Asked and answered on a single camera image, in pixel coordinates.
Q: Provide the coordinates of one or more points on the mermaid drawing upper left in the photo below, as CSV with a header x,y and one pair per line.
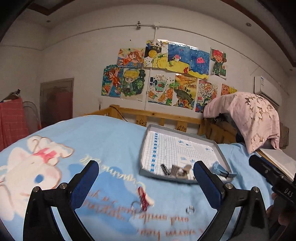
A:
x,y
131,58

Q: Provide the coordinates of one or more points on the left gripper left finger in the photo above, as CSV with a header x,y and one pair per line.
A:
x,y
40,223

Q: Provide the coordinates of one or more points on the pink floral cloth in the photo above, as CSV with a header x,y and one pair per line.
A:
x,y
255,117

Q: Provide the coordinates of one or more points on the red checked cloth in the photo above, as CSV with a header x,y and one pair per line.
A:
x,y
13,122

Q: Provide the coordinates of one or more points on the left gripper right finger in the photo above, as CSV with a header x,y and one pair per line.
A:
x,y
251,224

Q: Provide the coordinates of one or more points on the grey shallow box tray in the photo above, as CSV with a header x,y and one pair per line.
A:
x,y
164,147

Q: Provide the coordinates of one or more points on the blond boy drawing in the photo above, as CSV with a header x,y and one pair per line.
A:
x,y
133,81

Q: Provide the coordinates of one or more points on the white air conditioner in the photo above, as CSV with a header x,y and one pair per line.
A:
x,y
264,88

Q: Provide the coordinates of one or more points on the turtle and cup drawing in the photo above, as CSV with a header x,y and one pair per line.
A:
x,y
161,89

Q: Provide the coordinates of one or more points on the beige hair claw clip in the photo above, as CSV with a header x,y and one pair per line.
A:
x,y
179,172

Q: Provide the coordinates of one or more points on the red doodle poster drawing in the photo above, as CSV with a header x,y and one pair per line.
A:
x,y
206,92

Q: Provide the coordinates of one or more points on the brown wall cabinet door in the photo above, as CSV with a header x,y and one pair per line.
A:
x,y
56,101

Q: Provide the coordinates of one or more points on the orange bear drawing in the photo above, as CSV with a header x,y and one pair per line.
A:
x,y
227,90

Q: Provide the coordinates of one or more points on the red haired character drawing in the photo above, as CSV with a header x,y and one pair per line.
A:
x,y
219,59

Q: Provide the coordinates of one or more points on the blue jellyfish beach drawing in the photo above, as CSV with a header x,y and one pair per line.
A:
x,y
188,60

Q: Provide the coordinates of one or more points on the light blue cartoon bedsheet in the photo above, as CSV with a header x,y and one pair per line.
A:
x,y
122,204

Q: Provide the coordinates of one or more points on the wire fan guard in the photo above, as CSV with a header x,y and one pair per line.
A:
x,y
32,117

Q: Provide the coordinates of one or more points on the moon and stars drawing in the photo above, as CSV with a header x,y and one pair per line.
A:
x,y
156,54

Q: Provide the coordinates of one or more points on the orange landscape drawing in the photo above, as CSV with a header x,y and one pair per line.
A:
x,y
185,89

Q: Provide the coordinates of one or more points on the wooden bed rail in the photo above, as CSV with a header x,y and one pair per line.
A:
x,y
222,133

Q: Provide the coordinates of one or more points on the orange haired girl drawing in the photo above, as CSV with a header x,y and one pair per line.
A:
x,y
112,81

